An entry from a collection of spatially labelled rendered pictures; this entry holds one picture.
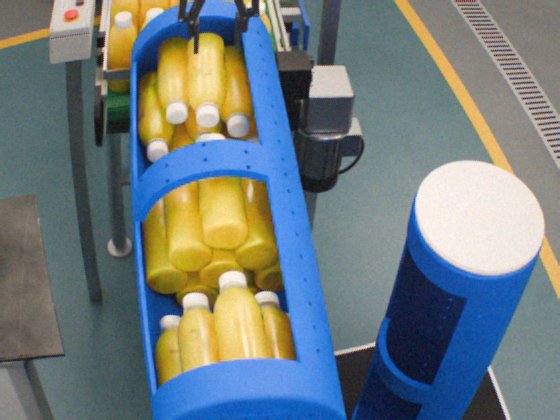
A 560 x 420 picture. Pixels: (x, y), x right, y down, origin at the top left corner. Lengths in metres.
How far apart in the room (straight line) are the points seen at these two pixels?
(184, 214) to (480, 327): 0.62
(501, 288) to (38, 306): 0.84
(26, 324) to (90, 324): 1.23
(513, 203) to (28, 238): 0.92
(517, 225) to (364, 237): 1.33
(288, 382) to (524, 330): 1.75
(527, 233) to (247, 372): 0.71
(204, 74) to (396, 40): 2.14
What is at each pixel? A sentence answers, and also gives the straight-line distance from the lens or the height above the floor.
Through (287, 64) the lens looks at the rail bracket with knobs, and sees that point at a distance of 2.08.
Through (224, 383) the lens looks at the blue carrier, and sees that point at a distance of 1.30.
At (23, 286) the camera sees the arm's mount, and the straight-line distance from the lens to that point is 1.69.
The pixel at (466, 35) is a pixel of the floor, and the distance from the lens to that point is 3.99.
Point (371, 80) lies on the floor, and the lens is 3.62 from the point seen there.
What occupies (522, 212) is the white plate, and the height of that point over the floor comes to 1.04.
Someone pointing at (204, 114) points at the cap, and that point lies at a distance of 1.72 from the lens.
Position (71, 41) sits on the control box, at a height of 1.06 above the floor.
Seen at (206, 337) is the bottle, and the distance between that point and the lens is 1.45.
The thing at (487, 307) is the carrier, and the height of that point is 0.93.
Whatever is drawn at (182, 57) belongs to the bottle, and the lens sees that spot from 1.87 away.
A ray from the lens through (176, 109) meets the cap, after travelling 1.78.
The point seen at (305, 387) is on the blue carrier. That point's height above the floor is 1.21.
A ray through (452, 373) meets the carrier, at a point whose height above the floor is 0.69.
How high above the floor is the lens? 2.34
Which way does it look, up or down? 49 degrees down
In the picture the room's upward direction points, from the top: 6 degrees clockwise
